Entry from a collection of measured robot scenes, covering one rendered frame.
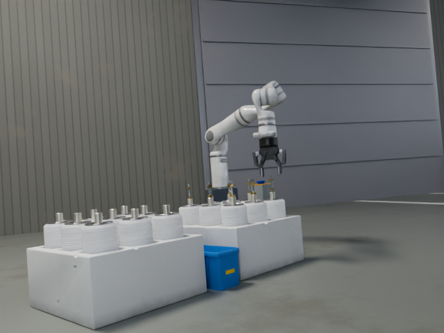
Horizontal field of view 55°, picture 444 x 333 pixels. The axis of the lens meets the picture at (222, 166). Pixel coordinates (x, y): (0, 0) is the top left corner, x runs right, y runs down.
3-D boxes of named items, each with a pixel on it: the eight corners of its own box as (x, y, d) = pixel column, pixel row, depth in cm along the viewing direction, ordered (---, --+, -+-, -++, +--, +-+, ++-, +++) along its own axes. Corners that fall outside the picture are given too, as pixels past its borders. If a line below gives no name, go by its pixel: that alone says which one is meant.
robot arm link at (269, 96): (276, 86, 169) (279, 85, 182) (254, 89, 171) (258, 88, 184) (277, 104, 171) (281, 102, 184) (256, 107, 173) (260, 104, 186)
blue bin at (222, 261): (160, 281, 153) (157, 248, 153) (183, 275, 161) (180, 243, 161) (221, 292, 132) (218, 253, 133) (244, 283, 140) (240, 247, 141)
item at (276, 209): (293, 244, 171) (289, 198, 172) (275, 247, 166) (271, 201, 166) (277, 242, 179) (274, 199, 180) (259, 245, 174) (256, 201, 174)
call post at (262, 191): (255, 252, 198) (250, 185, 199) (264, 250, 203) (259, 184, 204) (267, 253, 193) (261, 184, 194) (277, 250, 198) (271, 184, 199)
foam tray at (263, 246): (168, 270, 171) (164, 225, 172) (233, 253, 199) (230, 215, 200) (240, 281, 144) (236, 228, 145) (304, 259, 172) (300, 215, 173)
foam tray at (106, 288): (29, 306, 132) (26, 248, 133) (135, 279, 160) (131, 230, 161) (93, 330, 105) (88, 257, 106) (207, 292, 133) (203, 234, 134)
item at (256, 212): (275, 249, 162) (271, 201, 162) (253, 252, 158) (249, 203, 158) (261, 246, 170) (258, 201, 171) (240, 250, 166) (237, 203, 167)
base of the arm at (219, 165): (210, 189, 233) (207, 158, 233) (226, 187, 235) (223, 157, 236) (215, 189, 224) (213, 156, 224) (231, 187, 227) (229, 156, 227)
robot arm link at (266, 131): (252, 138, 168) (251, 122, 169) (259, 140, 179) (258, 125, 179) (275, 135, 165) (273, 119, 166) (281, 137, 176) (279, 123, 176)
